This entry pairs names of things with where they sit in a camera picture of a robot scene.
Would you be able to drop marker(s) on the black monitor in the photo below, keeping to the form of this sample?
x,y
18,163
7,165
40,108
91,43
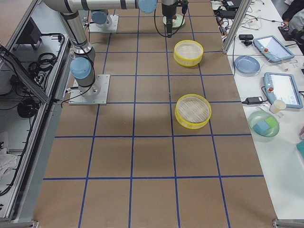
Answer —
x,y
31,35

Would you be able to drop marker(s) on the black webcam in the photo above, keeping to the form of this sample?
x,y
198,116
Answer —
x,y
246,39

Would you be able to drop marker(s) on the paper cup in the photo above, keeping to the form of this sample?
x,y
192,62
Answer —
x,y
277,106

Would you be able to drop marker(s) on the far teach pendant tablet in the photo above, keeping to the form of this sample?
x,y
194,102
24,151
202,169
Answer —
x,y
272,48

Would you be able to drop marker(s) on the near teach pendant tablet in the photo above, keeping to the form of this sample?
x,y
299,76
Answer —
x,y
283,87

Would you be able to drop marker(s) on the pale green plate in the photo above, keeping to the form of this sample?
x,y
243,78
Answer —
x,y
179,22

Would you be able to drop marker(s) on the blue plate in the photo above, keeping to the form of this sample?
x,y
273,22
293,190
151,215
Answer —
x,y
247,65

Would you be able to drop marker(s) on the green glass bowl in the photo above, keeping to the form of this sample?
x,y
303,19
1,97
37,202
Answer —
x,y
269,134

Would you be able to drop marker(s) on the teach pendant tablet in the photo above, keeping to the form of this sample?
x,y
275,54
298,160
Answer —
x,y
283,87
272,48

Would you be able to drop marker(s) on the aluminium frame post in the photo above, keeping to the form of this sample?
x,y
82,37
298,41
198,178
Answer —
x,y
244,5

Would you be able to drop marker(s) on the yellow bamboo steamer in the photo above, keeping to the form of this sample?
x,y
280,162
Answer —
x,y
188,53
192,111

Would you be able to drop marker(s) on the green sponge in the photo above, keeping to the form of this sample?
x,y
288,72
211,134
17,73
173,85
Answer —
x,y
271,121

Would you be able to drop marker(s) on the blue sponge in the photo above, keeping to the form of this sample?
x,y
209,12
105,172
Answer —
x,y
260,127

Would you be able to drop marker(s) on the black power adapter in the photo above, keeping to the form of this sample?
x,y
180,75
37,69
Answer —
x,y
253,100

